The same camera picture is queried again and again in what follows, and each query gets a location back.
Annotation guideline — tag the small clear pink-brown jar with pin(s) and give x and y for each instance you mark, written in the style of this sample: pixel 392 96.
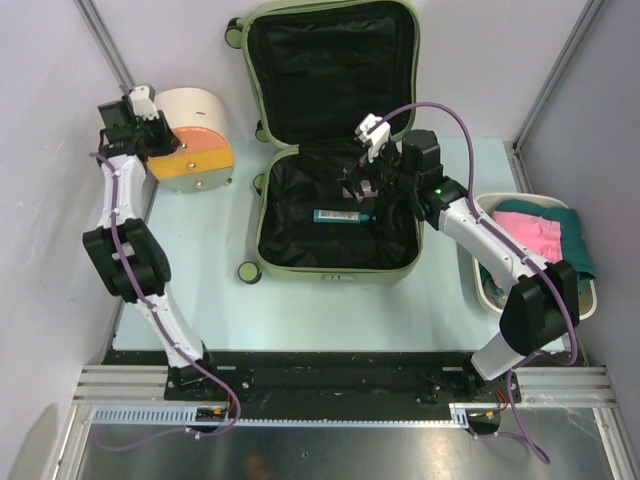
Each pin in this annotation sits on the small clear pink-brown jar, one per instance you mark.
pixel 368 191

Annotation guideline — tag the grey slotted cable duct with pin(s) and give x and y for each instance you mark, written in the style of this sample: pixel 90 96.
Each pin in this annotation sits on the grey slotted cable duct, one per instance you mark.
pixel 205 417

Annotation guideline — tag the light blue table mat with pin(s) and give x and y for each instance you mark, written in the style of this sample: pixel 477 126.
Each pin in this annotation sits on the light blue table mat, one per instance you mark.
pixel 207 235

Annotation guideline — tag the white plastic tray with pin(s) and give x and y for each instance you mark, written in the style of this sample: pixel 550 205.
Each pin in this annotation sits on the white plastic tray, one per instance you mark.
pixel 487 293

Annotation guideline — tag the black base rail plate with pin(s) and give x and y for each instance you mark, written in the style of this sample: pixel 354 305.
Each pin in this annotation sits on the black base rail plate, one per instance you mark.
pixel 341 386

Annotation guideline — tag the pink cloth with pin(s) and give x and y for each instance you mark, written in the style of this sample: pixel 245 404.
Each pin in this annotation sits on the pink cloth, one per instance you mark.
pixel 539 235

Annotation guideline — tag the green hard shell suitcase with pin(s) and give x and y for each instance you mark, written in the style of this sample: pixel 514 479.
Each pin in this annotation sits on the green hard shell suitcase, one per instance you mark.
pixel 316 69

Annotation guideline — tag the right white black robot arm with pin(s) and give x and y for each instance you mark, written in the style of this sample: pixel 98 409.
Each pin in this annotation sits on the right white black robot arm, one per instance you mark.
pixel 542 302

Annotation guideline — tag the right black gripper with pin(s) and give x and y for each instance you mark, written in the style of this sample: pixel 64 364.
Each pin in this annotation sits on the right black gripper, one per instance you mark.
pixel 353 175

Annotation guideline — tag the teal spray bottle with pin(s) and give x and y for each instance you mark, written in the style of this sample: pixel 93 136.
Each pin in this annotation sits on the teal spray bottle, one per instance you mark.
pixel 341 217

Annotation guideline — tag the round cream drawer cabinet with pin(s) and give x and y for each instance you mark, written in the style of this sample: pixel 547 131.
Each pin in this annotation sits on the round cream drawer cabinet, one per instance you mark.
pixel 204 160

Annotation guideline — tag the dark teal cloth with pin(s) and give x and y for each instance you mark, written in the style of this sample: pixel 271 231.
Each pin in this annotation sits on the dark teal cloth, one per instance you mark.
pixel 574 248

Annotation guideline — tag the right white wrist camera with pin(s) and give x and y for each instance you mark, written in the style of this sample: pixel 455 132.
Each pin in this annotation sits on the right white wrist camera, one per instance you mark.
pixel 373 133

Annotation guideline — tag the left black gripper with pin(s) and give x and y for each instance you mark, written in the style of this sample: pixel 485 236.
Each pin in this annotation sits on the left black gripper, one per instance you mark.
pixel 170 142

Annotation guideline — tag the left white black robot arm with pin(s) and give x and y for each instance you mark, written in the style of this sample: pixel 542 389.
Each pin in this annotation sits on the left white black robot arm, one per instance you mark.
pixel 127 257

